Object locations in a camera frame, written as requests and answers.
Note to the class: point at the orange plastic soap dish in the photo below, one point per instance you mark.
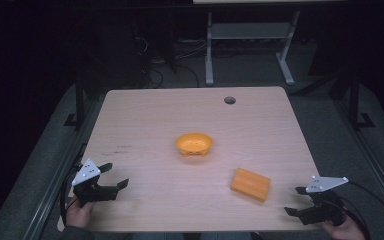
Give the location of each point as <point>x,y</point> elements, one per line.
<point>193,142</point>

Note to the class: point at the grey metal rail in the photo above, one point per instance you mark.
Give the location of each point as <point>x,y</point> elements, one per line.
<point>373,156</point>
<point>58,173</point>

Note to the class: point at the person's right hand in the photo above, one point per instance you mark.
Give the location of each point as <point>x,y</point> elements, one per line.
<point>345,231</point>

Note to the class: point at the black stand leg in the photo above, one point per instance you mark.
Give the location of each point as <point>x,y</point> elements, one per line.
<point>79,100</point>
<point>354,100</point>

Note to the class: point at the white metal stand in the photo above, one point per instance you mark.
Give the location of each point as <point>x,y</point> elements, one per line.
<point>250,30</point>

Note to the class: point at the person's left hand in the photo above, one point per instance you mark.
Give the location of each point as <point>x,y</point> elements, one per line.
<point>78,215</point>

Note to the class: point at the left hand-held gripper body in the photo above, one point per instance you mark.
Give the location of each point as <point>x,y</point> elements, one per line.
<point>87,173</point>

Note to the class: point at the orange ridged soap bar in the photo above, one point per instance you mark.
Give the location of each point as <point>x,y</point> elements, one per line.
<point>250,184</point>

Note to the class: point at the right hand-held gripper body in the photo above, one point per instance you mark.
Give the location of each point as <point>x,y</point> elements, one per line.
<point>325,208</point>

